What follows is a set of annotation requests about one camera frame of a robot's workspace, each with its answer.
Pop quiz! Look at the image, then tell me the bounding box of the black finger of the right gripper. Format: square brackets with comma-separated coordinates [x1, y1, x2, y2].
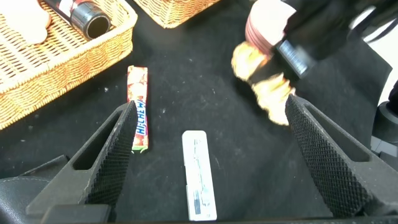
[248, 55, 287, 84]

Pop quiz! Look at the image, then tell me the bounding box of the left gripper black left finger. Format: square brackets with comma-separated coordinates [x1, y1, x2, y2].
[26, 100, 139, 218]

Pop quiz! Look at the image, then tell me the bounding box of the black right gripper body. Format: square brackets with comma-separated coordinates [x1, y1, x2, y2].
[274, 0, 358, 80]

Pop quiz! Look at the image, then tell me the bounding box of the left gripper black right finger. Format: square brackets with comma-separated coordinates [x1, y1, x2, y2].
[284, 94, 398, 218]

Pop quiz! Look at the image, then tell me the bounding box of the striped bread roll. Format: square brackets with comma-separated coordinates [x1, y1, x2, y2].
[231, 42, 296, 126]

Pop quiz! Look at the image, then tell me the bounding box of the pink bowl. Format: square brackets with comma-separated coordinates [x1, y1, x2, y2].
[244, 0, 296, 57]

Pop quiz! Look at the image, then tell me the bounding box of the black leather glasses case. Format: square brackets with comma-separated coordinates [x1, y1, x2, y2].
[0, 154, 69, 224]

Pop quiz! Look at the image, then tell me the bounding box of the black tablecloth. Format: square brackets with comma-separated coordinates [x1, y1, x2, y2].
[0, 0, 393, 222]

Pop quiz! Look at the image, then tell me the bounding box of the red Hi-Chew candy pack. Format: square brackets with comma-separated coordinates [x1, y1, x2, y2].
[126, 65, 149, 154]

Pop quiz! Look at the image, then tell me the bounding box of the clear plastic cutlery case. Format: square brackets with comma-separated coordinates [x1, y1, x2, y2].
[182, 129, 218, 222]

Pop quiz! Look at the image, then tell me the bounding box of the black tube red label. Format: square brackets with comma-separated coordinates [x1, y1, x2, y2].
[43, 0, 112, 41]

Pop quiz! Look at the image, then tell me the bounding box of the pink tube white cap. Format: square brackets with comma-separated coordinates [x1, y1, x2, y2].
[0, 0, 52, 45]

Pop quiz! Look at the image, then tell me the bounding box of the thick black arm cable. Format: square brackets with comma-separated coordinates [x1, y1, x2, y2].
[351, 7, 398, 43]

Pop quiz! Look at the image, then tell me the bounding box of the black robot shoulder mount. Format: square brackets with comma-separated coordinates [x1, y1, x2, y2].
[371, 79, 398, 156]

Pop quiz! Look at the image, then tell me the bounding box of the woven wicker basket with handles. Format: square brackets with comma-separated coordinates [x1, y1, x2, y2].
[0, 0, 139, 131]
[133, 0, 220, 29]

